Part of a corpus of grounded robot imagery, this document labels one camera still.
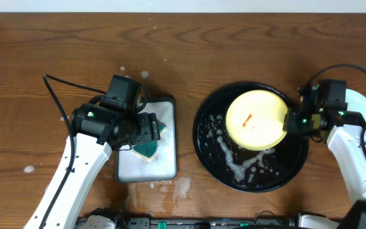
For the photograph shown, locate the rectangular black soap tray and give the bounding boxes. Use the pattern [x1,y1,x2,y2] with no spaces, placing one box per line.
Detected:
[114,97,177,183]

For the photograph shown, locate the yellow plate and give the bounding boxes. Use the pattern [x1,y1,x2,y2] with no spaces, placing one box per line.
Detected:
[226,90,288,151]

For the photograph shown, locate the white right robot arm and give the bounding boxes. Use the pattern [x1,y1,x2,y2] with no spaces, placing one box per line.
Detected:
[284,99,366,228]

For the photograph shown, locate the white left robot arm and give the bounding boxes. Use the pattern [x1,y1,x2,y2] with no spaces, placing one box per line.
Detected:
[26,101,177,228]

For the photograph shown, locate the round black tray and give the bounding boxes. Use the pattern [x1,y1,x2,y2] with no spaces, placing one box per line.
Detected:
[193,81,309,193]

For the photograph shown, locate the green and yellow sponge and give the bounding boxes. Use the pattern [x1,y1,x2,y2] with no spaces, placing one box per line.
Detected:
[132,122,168,162]

